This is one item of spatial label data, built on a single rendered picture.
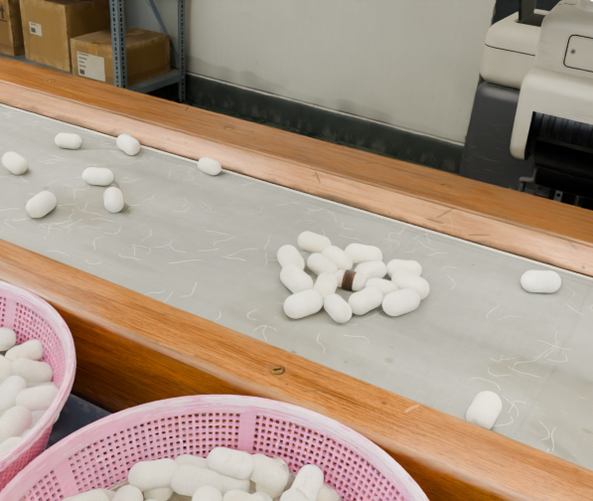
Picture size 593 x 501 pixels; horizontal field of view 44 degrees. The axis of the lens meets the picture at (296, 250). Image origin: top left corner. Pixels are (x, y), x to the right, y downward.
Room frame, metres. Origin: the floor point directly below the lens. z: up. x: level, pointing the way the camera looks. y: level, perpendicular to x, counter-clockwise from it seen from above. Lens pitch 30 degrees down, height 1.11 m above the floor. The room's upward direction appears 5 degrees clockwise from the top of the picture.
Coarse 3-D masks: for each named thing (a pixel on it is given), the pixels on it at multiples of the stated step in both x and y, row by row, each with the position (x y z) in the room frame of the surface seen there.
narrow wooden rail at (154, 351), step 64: (0, 256) 0.55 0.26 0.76; (128, 320) 0.47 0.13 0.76; (192, 320) 0.48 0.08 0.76; (128, 384) 0.45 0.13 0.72; (192, 384) 0.42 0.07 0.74; (256, 384) 0.41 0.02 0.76; (320, 384) 0.41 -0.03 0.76; (320, 448) 0.38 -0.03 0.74; (384, 448) 0.36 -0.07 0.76; (448, 448) 0.36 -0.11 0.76; (512, 448) 0.36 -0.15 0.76
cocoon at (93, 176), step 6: (90, 168) 0.76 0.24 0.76; (96, 168) 0.76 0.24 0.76; (102, 168) 0.77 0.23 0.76; (84, 174) 0.76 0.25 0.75; (90, 174) 0.76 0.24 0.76; (96, 174) 0.76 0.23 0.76; (102, 174) 0.76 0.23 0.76; (108, 174) 0.76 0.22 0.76; (84, 180) 0.76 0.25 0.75; (90, 180) 0.75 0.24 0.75; (96, 180) 0.75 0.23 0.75; (102, 180) 0.75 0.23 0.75; (108, 180) 0.76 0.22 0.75
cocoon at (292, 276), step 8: (288, 264) 0.58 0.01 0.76; (280, 272) 0.58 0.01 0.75; (288, 272) 0.57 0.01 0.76; (296, 272) 0.57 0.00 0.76; (304, 272) 0.57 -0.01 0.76; (288, 280) 0.57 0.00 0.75; (296, 280) 0.56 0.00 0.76; (304, 280) 0.56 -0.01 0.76; (312, 280) 0.57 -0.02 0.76; (296, 288) 0.56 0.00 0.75; (304, 288) 0.56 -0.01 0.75
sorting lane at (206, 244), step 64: (0, 128) 0.91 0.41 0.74; (64, 128) 0.93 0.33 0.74; (0, 192) 0.72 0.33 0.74; (64, 192) 0.74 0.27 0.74; (128, 192) 0.75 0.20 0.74; (192, 192) 0.76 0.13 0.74; (256, 192) 0.78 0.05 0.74; (64, 256) 0.60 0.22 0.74; (128, 256) 0.61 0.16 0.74; (192, 256) 0.62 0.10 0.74; (256, 256) 0.63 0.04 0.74; (384, 256) 0.65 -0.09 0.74; (448, 256) 0.66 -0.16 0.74; (512, 256) 0.67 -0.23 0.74; (256, 320) 0.52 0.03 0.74; (320, 320) 0.53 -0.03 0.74; (384, 320) 0.53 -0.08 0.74; (448, 320) 0.54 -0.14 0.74; (512, 320) 0.55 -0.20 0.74; (576, 320) 0.56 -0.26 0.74; (384, 384) 0.45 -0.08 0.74; (448, 384) 0.45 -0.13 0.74; (512, 384) 0.46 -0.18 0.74; (576, 384) 0.47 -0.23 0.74; (576, 448) 0.39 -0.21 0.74
